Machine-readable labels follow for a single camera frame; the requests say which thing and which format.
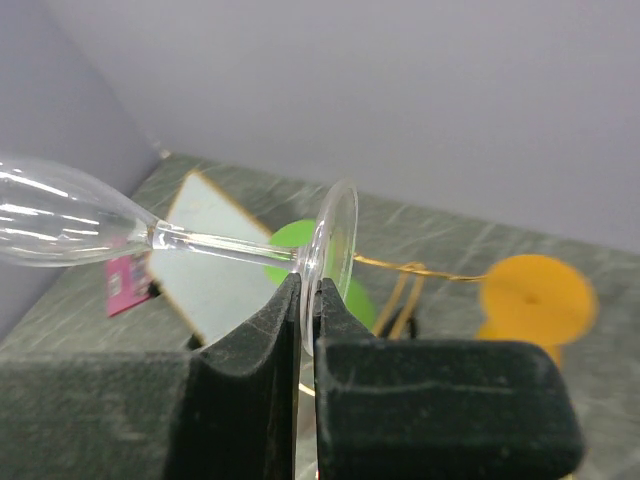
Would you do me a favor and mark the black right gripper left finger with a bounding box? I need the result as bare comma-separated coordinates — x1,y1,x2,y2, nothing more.
1,274,301,479

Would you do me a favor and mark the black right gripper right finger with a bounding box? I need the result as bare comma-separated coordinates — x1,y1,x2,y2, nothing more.
313,279,585,479

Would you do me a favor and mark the green plastic wine glass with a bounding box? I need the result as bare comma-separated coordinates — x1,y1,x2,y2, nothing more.
262,218,377,334

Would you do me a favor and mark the orange plastic wine glass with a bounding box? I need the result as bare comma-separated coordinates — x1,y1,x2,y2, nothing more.
475,254,599,365

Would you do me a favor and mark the clear tall flute glass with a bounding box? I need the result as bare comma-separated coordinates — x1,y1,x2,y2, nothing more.
1,157,358,354

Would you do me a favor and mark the gold framed whiteboard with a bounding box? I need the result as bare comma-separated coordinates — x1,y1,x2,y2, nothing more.
148,170,276,345

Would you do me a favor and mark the pink sticker book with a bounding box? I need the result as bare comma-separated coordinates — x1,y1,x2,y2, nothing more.
105,253,152,318

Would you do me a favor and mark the gold wire wine glass rack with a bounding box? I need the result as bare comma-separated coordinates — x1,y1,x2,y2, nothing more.
297,252,489,480

